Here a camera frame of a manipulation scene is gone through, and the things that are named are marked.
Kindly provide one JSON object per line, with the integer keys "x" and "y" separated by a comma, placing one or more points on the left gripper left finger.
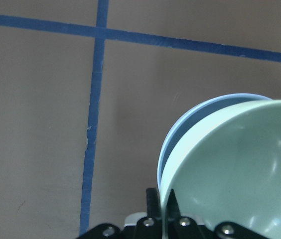
{"x": 147, "y": 227}

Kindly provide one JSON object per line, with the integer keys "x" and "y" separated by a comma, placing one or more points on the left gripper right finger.
{"x": 185, "y": 227}

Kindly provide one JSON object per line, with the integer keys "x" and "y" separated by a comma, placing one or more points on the green bowl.
{"x": 227, "y": 167}

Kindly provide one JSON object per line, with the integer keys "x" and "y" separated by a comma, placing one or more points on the blue bowl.
{"x": 192, "y": 117}

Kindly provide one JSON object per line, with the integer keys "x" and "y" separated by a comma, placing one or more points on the brown gridded table mat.
{"x": 90, "y": 88}

